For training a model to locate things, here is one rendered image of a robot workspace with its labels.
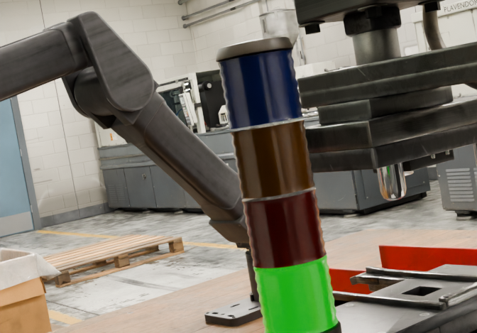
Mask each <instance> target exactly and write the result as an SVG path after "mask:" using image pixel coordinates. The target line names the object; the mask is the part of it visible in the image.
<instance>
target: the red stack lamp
mask: <svg viewBox="0 0 477 333"><path fill-rule="evenodd" d="M315 192H316V188H315V187H311V188H309V189H306V190H301V191H298V192H292V193H288V194H284V195H276V196H272V197H262V198H253V199H243V200H242V202H243V212H244V214H245V216H246V225H247V227H248V230H247V234H248V236H249V245H250V247H251V256H252V258H253V266H254V267H256V268H283V267H288V266H296V265H300V264H303V263H309V262H311V261H316V260H317V259H320V258H322V257H324V256H325V255H326V254H327V252H326V250H325V248H324V246H325V241H324V239H323V230H322V228H321V223H322V221H321V219H320V217H319V208H318V206H317V196H316V194H315Z"/></svg>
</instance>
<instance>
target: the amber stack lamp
mask: <svg viewBox="0 0 477 333"><path fill-rule="evenodd" d="M230 134H231V137H232V141H231V143H232V146H233V147H234V157H235V159H236V168H237V170H238V173H237V176H238V179H239V187H240V190H241V198H243V199H253V198H262V197H272V196H276V195H284V194H288V193H292V192H298V191H301V190H306V189H309V188H311V187H314V186H315V183H314V181H313V175H314V174H313V172H312V169H311V167H312V163H311V161H310V159H309V149H308V147H307V144H308V141H307V138H306V129H305V127H304V119H302V120H296V121H287V122H282V123H277V124H269V125H265V126H257V127H253V128H249V129H242V130H238V131H232V132H230Z"/></svg>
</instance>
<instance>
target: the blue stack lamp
mask: <svg viewBox="0 0 477 333"><path fill-rule="evenodd" d="M294 63H295V61H294V60H293V57H292V50H281V51H275V52H269V53H261V54H257V55H249V56H245V57H241V58H234V59H231V60H225V61H223V62H219V63H218V65H219V68H220V73H219V74H220V76H221V79H222V81H221V85H222V88H223V90H224V99H225V101H226V106H225V107H226V110H227V112H228V114H227V119H228V121H229V129H238V128H243V127H248V126H256V125H261V124H269V123H273V122H277V121H284V120H289V119H296V118H300V117H303V114H302V105H301V103H300V93H299V91H298V89H297V88H298V82H297V80H296V71H295V68H294Z"/></svg>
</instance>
